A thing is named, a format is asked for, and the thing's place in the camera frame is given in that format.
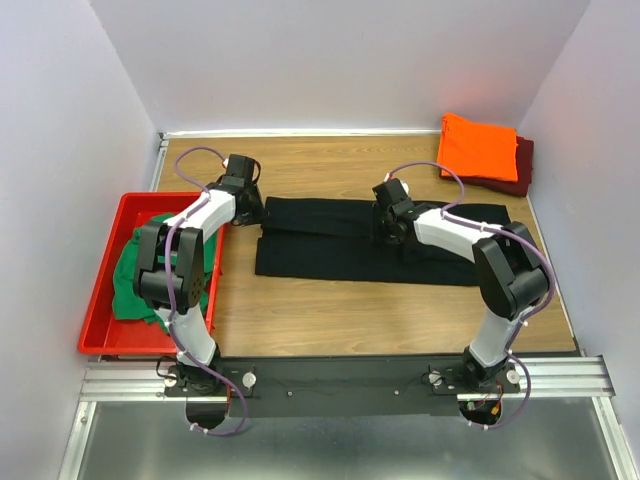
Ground black t shirt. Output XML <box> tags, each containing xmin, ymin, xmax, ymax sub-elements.
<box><xmin>254</xmin><ymin>196</ymin><xmax>511</xmax><ymax>287</ymax></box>

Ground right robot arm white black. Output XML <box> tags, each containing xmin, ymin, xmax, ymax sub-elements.
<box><xmin>373</xmin><ymin>179</ymin><xmax>554</xmax><ymax>392</ymax></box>

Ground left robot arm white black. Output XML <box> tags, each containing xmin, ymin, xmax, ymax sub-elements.
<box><xmin>133</xmin><ymin>154</ymin><xmax>265</xmax><ymax>395</ymax></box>

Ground orange folded t shirt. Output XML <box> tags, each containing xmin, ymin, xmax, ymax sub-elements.
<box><xmin>437</xmin><ymin>113</ymin><xmax>518</xmax><ymax>182</ymax></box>

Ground dark red folded t shirt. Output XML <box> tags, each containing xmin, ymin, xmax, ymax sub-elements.
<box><xmin>440</xmin><ymin>136</ymin><xmax>534</xmax><ymax>197</ymax></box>

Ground green crumpled t shirt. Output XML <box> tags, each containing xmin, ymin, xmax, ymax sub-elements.
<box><xmin>112</xmin><ymin>227</ymin><xmax>217</xmax><ymax>333</ymax></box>

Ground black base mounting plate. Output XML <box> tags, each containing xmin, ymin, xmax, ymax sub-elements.
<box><xmin>159</xmin><ymin>354</ymin><xmax>522</xmax><ymax>431</ymax></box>

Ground red plastic tray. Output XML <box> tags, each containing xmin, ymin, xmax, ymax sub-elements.
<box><xmin>78</xmin><ymin>192</ymin><xmax>198</xmax><ymax>356</ymax></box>

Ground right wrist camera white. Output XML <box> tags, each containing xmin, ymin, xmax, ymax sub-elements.
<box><xmin>384</xmin><ymin>172</ymin><xmax>410</xmax><ymax>196</ymax></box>

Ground aluminium frame rail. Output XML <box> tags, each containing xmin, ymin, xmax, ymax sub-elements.
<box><xmin>80</xmin><ymin>357</ymin><xmax>615</xmax><ymax>402</ymax></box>

